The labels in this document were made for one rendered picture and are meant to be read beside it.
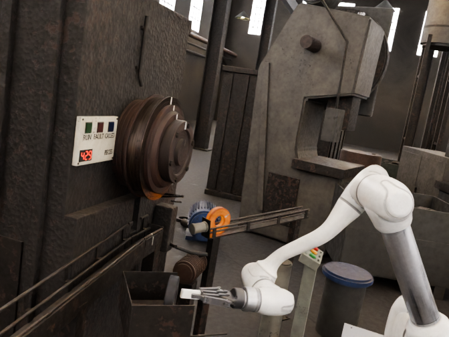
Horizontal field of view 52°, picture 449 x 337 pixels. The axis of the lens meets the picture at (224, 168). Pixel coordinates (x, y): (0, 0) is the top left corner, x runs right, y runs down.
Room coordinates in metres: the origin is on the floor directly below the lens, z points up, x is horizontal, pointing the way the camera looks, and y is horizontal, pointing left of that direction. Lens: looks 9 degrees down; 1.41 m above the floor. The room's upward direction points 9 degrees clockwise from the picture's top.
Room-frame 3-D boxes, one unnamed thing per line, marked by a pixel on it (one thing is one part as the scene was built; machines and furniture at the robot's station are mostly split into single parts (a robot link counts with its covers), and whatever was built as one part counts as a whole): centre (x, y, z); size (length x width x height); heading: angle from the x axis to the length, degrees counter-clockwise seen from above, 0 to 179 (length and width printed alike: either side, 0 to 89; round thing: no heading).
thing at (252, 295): (1.64, -0.17, 0.67); 0.09 x 0.06 x 0.09; 20
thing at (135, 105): (2.10, 0.39, 1.11); 0.47 x 0.10 x 0.47; 165
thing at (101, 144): (1.78, 0.51, 1.15); 0.26 x 0.02 x 0.18; 165
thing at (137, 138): (2.08, 0.31, 1.11); 0.47 x 0.06 x 0.47; 165
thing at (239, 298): (1.62, -0.10, 0.67); 0.09 x 0.08 x 0.07; 110
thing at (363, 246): (4.10, -1.57, 0.39); 1.03 x 0.83 x 0.77; 90
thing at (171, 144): (2.05, 0.22, 1.11); 0.28 x 0.06 x 0.28; 165
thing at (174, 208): (2.31, 0.26, 0.68); 0.11 x 0.08 x 0.24; 75
